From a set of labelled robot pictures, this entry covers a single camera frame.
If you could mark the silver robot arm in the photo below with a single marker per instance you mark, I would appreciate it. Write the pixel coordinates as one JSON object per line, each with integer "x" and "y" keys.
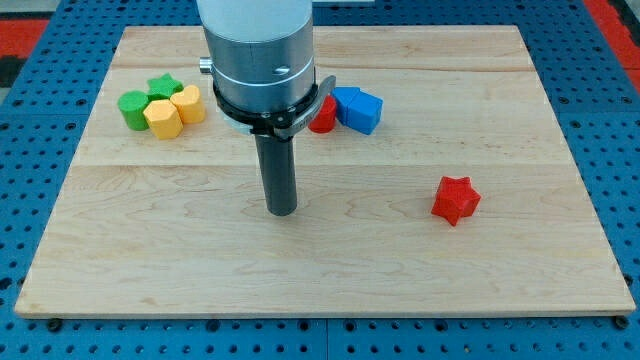
{"x": 262, "y": 59}

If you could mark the red star block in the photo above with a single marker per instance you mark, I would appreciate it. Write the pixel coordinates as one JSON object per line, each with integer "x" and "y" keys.
{"x": 455, "y": 199}

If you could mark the green star block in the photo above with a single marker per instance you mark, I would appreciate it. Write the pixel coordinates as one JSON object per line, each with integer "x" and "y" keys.
{"x": 163, "y": 87}

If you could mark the black cylindrical pointer tool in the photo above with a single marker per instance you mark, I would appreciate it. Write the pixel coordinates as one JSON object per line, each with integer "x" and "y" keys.
{"x": 276, "y": 161}

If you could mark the red cylinder block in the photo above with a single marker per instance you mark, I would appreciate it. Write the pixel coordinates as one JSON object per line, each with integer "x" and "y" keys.
{"x": 324, "y": 122}

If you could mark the blue cube block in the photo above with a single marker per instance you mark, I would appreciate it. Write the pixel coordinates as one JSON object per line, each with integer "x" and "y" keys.
{"x": 364, "y": 112}

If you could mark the blue pentagon block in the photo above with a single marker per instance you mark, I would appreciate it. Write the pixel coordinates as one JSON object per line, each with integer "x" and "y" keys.
{"x": 343, "y": 97}

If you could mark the yellow heart block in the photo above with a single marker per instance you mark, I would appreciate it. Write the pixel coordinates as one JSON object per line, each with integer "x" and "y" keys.
{"x": 189, "y": 104}

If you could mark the yellow hexagon block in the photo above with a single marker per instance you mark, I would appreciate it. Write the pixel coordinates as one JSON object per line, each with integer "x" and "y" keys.
{"x": 163, "y": 119}

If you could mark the green cylinder block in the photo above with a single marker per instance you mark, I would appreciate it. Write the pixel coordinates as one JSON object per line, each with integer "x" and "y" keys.
{"x": 131, "y": 106}

